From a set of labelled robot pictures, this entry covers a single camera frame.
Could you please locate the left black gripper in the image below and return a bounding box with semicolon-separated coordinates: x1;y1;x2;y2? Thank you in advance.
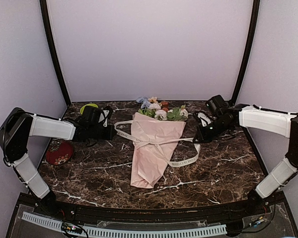
88;124;116;140

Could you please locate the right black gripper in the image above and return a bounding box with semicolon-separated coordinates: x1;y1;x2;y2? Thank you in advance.
193;117;232;143

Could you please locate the white rose stem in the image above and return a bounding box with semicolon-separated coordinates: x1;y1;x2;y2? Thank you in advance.
138;102;167;121
167;105;189;121

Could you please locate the peach and orange flower stem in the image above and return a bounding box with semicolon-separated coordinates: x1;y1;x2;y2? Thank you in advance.
148;97;169;112

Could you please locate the beige printed ribbon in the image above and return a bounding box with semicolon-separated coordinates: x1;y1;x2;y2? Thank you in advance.
114;120;201;168

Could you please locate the pink wrapping paper sheet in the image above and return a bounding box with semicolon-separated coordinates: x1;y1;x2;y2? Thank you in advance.
131;113;186;189

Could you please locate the blue flower stem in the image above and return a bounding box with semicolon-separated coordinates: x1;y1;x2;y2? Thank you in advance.
136;97;151;109

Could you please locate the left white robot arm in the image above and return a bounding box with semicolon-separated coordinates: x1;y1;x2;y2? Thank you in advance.
0;106;116;216

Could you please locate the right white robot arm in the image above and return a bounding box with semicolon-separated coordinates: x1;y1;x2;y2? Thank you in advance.
193;104;298;215

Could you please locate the green plastic bowl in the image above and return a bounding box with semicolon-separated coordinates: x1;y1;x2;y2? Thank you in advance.
79;103;99;115

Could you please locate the red embroidered pouch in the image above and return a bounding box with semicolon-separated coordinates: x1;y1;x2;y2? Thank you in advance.
46;141;74;166

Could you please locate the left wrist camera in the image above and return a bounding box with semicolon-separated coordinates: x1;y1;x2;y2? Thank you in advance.
81;106;113;127

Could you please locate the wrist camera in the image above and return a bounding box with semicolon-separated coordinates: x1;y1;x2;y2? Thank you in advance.
81;106;113;127
193;95;233;127

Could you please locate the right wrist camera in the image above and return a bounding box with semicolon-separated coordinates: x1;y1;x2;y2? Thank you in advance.
193;95;233;127

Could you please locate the grey slotted cable duct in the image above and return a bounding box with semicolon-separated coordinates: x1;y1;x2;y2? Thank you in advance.
21;212;227;238

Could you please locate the right black frame post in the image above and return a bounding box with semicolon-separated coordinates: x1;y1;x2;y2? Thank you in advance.
230;0;260;105

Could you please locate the black frame post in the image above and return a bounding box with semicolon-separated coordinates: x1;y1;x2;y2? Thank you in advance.
230;0;260;105
39;0;72;107

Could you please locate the left black frame post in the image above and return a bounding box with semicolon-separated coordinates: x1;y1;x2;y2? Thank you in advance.
39;0;72;107

